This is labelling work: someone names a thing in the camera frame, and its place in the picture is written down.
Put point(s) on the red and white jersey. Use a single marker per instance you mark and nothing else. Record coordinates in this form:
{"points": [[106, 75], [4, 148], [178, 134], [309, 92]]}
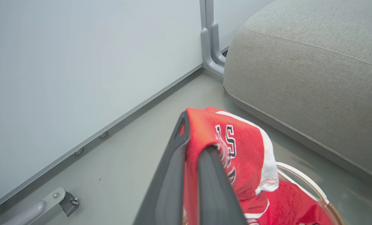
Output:
{"points": [[245, 150]]}

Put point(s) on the white laundry basket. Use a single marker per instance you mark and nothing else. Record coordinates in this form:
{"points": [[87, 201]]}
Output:
{"points": [[311, 184]]}

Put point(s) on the grey partition support bracket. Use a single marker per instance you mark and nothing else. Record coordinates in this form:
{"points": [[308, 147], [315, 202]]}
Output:
{"points": [[208, 56], [216, 43]]}

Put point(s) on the round levelling foot under partition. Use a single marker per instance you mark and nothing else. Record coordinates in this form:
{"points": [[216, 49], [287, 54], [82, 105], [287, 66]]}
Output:
{"points": [[103, 134], [78, 151]]}

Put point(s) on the grey fabric sofa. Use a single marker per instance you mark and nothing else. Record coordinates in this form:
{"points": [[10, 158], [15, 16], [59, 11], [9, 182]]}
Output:
{"points": [[308, 78]]}

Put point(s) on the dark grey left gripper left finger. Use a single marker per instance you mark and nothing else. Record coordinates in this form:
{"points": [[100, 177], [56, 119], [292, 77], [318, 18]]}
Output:
{"points": [[168, 187]]}

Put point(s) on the metal caster on foot arm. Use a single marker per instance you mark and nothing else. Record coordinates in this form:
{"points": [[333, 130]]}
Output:
{"points": [[68, 203]]}

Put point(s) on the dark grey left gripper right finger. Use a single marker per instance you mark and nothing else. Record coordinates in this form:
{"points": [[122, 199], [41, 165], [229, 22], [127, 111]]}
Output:
{"points": [[215, 193]]}

